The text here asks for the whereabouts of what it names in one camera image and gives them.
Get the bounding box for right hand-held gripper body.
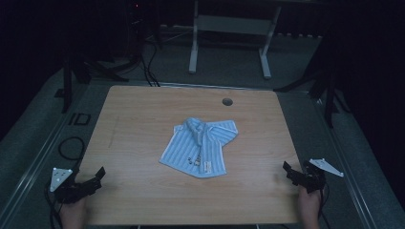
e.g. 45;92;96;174
299;157;345;195

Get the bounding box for person's right hand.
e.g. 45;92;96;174
297;185;322;229

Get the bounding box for person's left hand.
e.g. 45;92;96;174
59;196;88;229

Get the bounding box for blue striped towel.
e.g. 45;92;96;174
159;116;239;179

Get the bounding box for black cables behind table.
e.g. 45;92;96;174
139;42;161;88

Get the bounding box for dark equipment rack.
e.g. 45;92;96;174
123;0;161;65

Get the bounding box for black metal stand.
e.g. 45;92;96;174
272;30;352;129
61;55;130;115

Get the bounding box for white metal stand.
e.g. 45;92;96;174
188;0;283;80

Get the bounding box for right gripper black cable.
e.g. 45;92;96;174
318;183;332;229

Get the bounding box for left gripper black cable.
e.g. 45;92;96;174
43;181;64;229

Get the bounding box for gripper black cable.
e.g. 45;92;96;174
43;181;64;229
318;183;332;229

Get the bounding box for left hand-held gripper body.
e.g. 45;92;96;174
49;167;96;205

